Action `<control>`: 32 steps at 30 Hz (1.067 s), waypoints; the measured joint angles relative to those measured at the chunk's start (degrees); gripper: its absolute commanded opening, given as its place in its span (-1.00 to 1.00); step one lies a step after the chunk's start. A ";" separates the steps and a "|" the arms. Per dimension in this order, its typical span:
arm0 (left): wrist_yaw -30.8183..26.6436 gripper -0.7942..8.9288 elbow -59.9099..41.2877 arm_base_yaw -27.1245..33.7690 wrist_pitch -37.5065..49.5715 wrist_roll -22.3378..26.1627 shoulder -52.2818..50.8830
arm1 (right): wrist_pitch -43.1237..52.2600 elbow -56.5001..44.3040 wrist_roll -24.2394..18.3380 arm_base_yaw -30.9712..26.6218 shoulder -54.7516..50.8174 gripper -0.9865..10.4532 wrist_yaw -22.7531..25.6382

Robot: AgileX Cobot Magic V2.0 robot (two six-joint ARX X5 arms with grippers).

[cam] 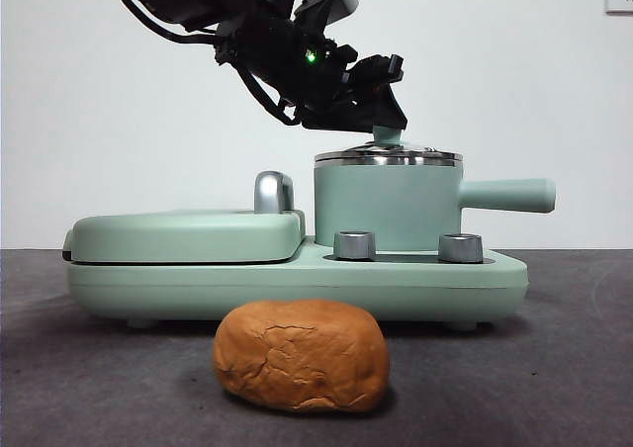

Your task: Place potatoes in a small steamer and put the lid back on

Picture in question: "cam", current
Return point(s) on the glass lid with green knob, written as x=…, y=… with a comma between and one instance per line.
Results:
x=388, y=138

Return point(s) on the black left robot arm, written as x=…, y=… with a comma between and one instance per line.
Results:
x=277, y=46

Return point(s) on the mint green griddle cover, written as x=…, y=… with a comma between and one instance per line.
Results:
x=178, y=234

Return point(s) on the silver control knob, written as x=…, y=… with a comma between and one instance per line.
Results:
x=355, y=246
x=460, y=249

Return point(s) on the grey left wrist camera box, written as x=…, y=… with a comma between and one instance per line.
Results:
x=341, y=2

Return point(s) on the brown potato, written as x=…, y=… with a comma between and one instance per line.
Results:
x=301, y=355

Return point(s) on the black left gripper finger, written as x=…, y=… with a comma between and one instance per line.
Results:
x=336, y=123
x=388, y=111

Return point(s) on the mint green breakfast machine base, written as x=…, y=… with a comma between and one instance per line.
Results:
x=297, y=289

